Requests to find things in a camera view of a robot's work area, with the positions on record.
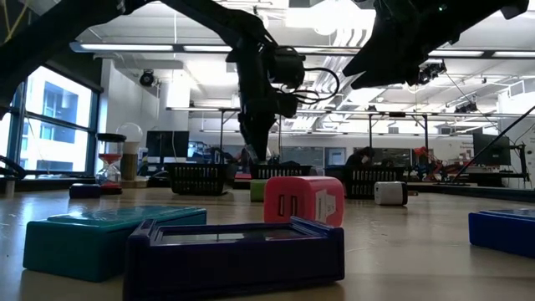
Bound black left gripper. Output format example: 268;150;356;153
232;35;299;163

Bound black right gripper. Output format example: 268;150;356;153
341;0;531;90

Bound green USB charger cube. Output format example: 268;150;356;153
249;179;269;203

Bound pink USB charger cube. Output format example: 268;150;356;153
263;176;345;229

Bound white USB charger cube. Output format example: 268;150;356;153
374;181;409;207

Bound red sand hourglass black caps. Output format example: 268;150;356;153
94;132;127;196

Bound blue plastic box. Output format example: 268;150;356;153
69;182;102;200
467;208;535;259

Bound teal plastic box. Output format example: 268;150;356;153
23;205;208;283

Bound black slotted plastic basket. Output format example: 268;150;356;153
249;164;313;181
324;165;405;200
166;161;230;196

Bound black computer monitor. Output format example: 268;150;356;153
145;130;191;164
472;132;512;167

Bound person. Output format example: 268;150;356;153
345;145;376;167

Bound red machine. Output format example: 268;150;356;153
413;145;459;181

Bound globe bulb lamp wooden base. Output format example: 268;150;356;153
115;122;150;189

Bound navy box with clear window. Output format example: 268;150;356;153
124;216;346;300

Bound overhead rig light bar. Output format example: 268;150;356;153
69;40;535;59

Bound large window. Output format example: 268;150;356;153
0;62;104;177

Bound black slanted strut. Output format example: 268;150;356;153
0;153;31;181

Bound black metal workstation frame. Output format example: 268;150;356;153
219;107;282;162
367;111;430;168

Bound black overhead rig camera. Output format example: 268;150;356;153
417;60;447;87

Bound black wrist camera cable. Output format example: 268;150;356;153
275;66;341;105

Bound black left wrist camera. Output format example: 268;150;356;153
270;46;307;89

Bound black ceiling camera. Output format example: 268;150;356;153
454;102;480;115
139;69;159;88

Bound long black cable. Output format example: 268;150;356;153
452;105;535;181

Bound black table edge frame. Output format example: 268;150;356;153
0;176;535;204

